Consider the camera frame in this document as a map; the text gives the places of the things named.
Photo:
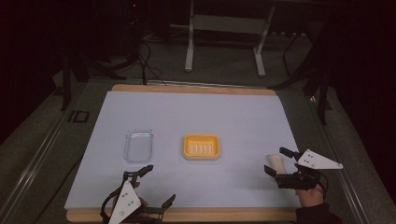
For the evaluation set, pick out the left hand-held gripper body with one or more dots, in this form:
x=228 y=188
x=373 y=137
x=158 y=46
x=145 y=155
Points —
x=125 y=202

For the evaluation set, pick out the person's left hand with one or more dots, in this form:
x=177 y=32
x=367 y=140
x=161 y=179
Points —
x=144 y=203

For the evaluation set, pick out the yellow soap dish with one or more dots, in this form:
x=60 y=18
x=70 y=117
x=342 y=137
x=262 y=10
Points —
x=201 y=146

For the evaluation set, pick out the black tripod stand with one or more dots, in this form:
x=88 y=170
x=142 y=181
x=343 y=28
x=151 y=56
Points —
x=322 y=93
x=66 y=84

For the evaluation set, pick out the clear plastic container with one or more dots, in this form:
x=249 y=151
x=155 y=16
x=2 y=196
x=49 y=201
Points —
x=138 y=146

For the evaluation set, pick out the person's right hand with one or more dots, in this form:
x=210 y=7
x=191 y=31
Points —
x=310 y=196

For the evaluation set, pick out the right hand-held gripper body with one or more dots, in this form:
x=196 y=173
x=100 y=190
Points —
x=314 y=161

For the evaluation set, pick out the light blue table mat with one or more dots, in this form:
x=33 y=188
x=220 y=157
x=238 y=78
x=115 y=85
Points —
x=193 y=112

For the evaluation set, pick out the cream soap bar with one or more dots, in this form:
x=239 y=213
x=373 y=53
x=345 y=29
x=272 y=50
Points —
x=277 y=162

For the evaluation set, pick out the white metal stand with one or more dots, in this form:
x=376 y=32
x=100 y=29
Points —
x=229 y=24

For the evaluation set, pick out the metal floor rail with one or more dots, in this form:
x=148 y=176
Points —
x=37 y=155
x=345 y=186

